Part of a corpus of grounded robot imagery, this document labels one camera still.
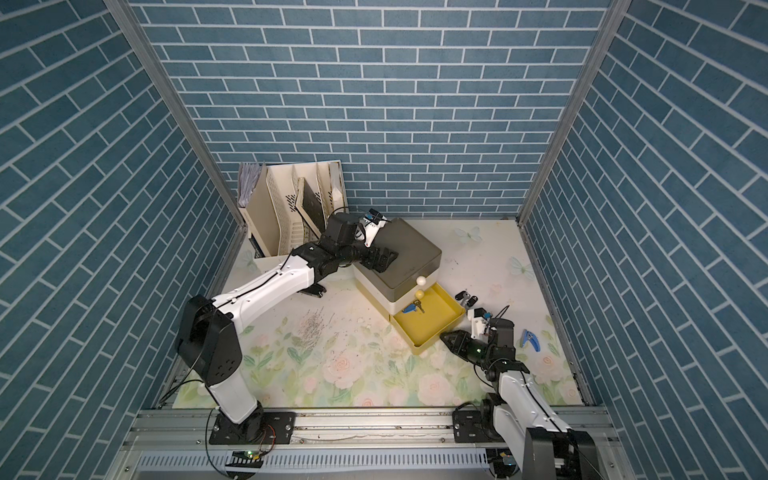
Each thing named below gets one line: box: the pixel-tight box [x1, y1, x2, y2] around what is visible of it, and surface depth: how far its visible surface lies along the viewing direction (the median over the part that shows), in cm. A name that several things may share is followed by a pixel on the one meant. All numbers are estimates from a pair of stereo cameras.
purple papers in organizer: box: [238, 162, 262, 208], surface depth 91 cm
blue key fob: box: [520, 329, 541, 353], surface depth 90 cm
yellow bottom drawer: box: [389, 282, 466, 355], surface depth 94 cm
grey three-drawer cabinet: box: [354, 217, 443, 320], surface depth 84 cm
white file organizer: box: [238, 160, 348, 257], surface depth 104 cm
